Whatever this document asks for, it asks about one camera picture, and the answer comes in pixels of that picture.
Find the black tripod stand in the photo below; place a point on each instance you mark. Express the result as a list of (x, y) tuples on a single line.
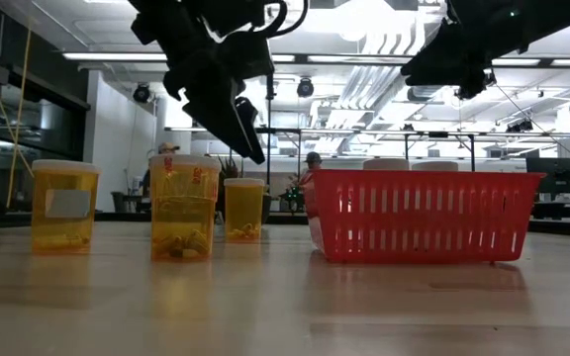
[(270, 86)]

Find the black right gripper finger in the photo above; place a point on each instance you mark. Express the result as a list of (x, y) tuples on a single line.
[(433, 80), (436, 54)]

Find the person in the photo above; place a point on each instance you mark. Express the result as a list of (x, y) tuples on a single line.
[(313, 159), (167, 148)]

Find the amber pill bottle white label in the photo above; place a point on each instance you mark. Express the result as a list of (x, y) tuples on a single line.
[(65, 222)]

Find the red plastic basket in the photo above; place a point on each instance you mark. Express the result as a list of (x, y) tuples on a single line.
[(413, 179)]

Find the black background workstation frame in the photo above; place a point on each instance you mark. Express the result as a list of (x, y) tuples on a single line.
[(324, 131)]

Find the potted green succulent plant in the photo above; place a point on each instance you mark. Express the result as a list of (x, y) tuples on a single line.
[(229, 173)]

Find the long ceiling light strip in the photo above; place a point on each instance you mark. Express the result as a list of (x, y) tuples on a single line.
[(354, 59), (283, 58), (117, 57)]

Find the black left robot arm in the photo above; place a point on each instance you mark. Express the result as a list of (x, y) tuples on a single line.
[(235, 10)]

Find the dark trash bin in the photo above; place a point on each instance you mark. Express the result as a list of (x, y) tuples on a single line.
[(118, 202)]

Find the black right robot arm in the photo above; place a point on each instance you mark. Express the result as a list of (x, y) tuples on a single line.
[(537, 25)]

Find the silver ventilation duct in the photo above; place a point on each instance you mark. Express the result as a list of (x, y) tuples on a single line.
[(423, 94)]

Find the black computer monitor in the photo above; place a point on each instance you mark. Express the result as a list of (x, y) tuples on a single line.
[(557, 175)]

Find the amber pill bottle red print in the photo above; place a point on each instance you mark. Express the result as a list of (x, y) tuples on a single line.
[(183, 207)]

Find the amber pill bottle white cap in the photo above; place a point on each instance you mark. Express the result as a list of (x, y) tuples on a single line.
[(243, 207), (385, 164)]

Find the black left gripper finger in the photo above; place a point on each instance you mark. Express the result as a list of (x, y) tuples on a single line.
[(248, 116), (225, 128)]

